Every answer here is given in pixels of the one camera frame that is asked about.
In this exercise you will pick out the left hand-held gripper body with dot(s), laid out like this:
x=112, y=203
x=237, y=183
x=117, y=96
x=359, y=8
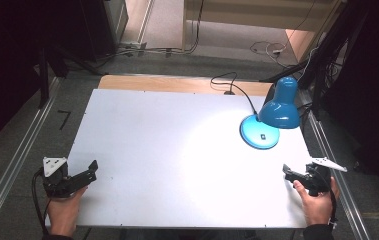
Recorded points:
x=56, y=181

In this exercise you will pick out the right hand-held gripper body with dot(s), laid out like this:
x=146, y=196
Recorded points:
x=320, y=178

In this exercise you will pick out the person's right hand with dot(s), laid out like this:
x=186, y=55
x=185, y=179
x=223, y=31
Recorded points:
x=315, y=208

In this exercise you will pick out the person's left hand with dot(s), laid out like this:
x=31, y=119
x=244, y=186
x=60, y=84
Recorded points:
x=63, y=213

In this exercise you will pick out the blue desk lamp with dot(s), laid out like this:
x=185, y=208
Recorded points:
x=270, y=115

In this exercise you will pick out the black metal stand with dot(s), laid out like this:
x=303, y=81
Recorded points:
x=43, y=80

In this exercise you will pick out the black curtain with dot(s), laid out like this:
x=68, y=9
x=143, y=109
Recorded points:
x=367, y=83
x=7, y=60

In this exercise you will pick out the wooden table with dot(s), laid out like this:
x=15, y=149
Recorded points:
x=163, y=84

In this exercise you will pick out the grey power strip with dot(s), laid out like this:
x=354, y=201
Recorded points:
x=133, y=45

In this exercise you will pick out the black cabinet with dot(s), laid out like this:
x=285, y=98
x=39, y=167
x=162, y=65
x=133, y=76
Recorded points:
x=100, y=26

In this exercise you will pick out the aluminium floor rail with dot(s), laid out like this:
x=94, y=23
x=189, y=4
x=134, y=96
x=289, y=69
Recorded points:
x=337, y=186
x=13, y=166

